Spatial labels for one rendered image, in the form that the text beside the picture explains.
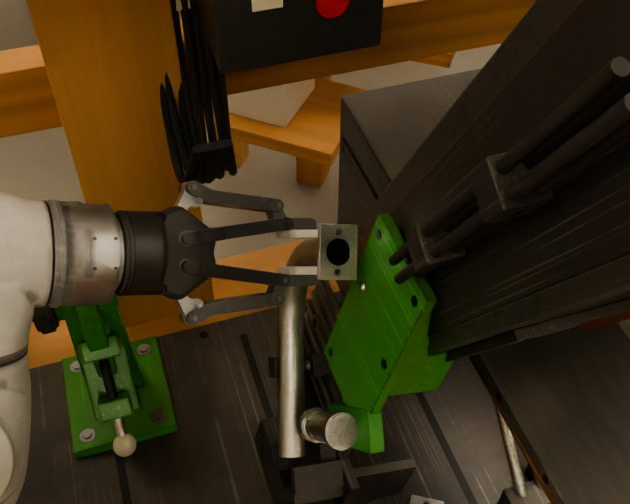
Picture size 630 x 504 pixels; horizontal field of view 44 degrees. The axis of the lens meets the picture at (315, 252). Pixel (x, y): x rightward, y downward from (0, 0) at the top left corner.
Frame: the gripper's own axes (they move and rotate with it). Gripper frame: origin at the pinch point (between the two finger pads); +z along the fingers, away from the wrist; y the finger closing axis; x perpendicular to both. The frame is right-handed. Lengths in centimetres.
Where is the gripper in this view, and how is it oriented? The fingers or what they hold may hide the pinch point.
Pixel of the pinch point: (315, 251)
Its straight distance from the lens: 78.3
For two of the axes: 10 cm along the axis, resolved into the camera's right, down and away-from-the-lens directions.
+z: 8.7, -0.1, 4.9
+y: 0.0, -10.0, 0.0
